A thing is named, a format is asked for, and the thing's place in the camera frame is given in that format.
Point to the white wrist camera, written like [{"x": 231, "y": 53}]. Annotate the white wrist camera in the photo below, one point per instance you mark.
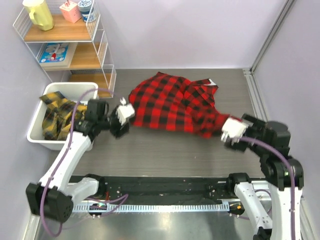
[
  {"x": 232, "y": 130},
  {"x": 125, "y": 111}
]

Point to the slotted aluminium rail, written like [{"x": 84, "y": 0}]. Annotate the slotted aluminium rail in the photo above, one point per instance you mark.
[{"x": 95, "y": 207}]

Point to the yellow pitcher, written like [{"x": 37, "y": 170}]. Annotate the yellow pitcher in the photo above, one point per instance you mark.
[{"x": 39, "y": 13}]

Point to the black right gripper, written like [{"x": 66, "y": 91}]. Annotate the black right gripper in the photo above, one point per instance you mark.
[{"x": 258, "y": 124}]

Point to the blue white picture book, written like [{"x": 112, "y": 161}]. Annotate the blue white picture book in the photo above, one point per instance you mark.
[{"x": 56, "y": 55}]

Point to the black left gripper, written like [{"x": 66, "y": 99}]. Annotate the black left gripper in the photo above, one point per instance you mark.
[{"x": 118, "y": 132}]

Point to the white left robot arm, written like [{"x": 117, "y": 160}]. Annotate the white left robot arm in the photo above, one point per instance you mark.
[{"x": 52, "y": 197}]

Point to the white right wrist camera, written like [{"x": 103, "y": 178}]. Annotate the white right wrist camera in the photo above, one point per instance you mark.
[{"x": 232, "y": 130}]

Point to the yellow plaid shirt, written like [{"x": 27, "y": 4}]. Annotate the yellow plaid shirt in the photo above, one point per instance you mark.
[{"x": 57, "y": 119}]

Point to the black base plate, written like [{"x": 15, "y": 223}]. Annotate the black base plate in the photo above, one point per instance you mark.
[{"x": 167, "y": 191}]

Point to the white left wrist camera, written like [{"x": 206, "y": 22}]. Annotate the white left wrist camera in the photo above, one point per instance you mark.
[{"x": 125, "y": 111}]

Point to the blue white patterned cup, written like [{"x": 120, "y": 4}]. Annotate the blue white patterned cup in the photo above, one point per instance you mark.
[{"x": 86, "y": 10}]

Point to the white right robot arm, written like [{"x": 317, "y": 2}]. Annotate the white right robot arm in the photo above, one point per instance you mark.
[{"x": 269, "y": 140}]

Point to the white wire shelf rack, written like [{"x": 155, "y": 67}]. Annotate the white wire shelf rack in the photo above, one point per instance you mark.
[{"x": 92, "y": 60}]

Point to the pink box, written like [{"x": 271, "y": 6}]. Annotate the pink box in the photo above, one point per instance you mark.
[{"x": 70, "y": 11}]

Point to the red black plaid shirt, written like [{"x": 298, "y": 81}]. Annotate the red black plaid shirt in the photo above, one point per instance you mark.
[{"x": 177, "y": 104}]

